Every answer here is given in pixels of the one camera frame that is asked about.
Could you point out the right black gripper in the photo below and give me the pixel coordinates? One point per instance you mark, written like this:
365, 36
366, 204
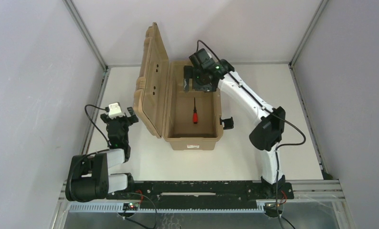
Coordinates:
189, 80

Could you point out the tan plastic storage bin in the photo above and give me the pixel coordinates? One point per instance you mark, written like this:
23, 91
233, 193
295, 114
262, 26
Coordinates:
165, 109

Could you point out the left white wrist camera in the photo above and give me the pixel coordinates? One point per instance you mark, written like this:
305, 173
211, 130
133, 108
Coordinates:
114, 110

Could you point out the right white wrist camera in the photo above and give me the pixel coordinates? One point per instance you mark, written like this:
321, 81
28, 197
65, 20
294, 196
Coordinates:
201, 60

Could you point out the red black screwdriver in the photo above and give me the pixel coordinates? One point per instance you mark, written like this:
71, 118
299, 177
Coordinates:
195, 114

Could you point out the right controller board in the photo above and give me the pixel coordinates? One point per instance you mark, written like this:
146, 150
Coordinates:
272, 210

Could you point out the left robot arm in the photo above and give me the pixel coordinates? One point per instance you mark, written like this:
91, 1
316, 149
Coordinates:
89, 177

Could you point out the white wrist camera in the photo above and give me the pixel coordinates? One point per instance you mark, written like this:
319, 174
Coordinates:
114, 110
201, 60

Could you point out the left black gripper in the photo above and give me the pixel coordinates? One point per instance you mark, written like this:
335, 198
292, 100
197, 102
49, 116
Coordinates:
117, 119

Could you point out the controller board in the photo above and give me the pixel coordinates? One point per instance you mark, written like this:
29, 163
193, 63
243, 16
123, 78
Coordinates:
272, 210
131, 206

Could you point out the perforated metal cable tray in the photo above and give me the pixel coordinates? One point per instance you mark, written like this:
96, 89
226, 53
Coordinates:
117, 207

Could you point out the left controller board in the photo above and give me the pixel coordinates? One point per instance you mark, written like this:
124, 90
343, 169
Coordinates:
131, 206

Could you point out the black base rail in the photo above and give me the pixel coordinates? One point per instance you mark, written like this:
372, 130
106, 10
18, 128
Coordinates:
201, 193

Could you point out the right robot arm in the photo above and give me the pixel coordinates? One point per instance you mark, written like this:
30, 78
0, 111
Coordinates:
269, 121

